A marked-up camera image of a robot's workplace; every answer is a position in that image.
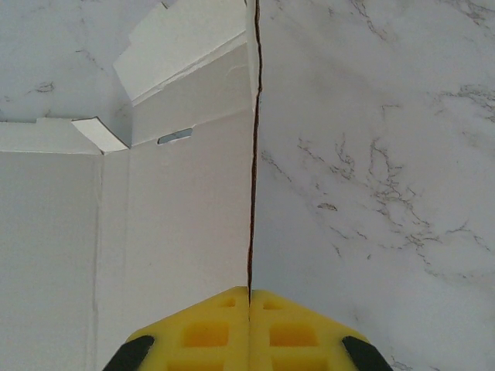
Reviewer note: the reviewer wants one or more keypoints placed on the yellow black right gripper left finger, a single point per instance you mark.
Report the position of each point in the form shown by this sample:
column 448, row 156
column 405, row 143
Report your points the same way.
column 201, row 336

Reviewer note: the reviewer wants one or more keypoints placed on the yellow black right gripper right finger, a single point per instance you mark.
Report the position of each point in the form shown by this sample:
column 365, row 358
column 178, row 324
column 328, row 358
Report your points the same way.
column 294, row 336

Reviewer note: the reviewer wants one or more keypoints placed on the teal and white paper box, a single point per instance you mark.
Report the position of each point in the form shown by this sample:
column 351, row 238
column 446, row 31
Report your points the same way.
column 174, row 212

